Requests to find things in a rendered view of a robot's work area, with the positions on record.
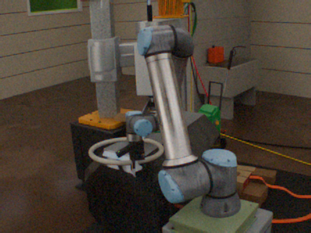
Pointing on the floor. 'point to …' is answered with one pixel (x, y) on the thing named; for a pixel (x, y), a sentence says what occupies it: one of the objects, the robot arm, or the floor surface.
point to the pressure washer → (214, 114)
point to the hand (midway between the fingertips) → (132, 172)
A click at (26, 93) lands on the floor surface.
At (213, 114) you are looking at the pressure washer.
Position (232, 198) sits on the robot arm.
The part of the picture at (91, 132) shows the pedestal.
